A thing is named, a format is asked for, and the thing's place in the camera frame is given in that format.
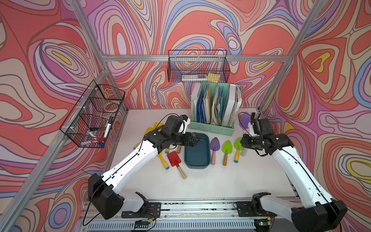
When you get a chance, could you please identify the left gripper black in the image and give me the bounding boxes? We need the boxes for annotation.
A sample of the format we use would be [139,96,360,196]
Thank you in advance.
[168,131,201,146]

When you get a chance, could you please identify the green trowel yellow handle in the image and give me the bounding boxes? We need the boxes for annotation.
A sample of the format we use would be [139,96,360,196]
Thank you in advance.
[234,137,244,163]

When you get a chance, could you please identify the purple trowel pink handle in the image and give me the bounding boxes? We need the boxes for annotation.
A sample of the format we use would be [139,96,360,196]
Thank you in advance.
[238,112,251,134]
[210,137,220,165]

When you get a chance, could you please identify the green trowel wooden handle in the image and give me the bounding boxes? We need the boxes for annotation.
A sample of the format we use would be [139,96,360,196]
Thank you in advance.
[222,140,233,166]

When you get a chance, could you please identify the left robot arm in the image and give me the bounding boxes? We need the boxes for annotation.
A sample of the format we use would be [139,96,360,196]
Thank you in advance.
[88,113,200,219]

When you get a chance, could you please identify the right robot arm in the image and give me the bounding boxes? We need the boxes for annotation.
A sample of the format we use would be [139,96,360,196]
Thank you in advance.
[241,114,348,232]

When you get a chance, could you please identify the teal storage box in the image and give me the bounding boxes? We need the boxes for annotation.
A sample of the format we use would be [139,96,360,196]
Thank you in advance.
[184,133,211,169]

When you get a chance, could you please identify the red square shovel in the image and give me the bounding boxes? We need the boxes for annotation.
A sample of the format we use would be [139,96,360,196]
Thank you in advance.
[167,151,186,179]

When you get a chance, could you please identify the yellow round shovel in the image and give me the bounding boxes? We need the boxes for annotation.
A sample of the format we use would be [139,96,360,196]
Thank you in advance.
[133,127,153,149]

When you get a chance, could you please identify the clear box in basket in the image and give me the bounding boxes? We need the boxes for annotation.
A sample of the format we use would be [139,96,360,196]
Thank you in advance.
[181,74,208,82]

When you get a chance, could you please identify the blue folder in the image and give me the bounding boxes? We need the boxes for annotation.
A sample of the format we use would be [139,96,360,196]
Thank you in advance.
[196,87,207,123]

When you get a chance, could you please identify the green file organizer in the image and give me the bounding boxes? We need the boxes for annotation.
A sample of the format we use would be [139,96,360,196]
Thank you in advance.
[189,82,243,136]

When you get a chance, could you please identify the white book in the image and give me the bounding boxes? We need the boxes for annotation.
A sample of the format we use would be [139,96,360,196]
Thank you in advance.
[222,84,237,127]

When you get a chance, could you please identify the yellow sponge in basket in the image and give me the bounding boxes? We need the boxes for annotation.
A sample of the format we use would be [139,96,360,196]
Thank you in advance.
[207,72,220,83]

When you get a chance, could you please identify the black white marker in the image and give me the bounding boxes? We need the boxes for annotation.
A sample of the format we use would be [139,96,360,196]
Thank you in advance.
[103,116,114,139]

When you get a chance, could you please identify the yellow shovel blue-tipped handle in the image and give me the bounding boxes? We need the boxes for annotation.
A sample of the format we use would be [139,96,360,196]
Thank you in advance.
[157,152,170,170]

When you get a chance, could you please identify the yellow shovel wooden handle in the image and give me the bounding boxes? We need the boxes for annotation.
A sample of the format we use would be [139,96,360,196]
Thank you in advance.
[153,123,163,130]

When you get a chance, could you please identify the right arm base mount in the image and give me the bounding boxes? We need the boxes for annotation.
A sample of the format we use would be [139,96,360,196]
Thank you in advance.
[233,192,277,217]

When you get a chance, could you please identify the back wire basket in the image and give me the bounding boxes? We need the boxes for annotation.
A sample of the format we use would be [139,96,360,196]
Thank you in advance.
[167,48,231,83]

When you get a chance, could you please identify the wire basket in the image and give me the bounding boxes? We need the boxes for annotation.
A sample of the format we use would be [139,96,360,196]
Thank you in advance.
[167,48,231,83]
[60,80,126,148]

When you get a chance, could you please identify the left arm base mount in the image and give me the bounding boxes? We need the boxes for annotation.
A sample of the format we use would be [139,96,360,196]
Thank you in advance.
[119,191,161,218]

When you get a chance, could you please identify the left wire basket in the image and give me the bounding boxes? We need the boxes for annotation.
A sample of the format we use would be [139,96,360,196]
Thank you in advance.
[60,80,126,148]

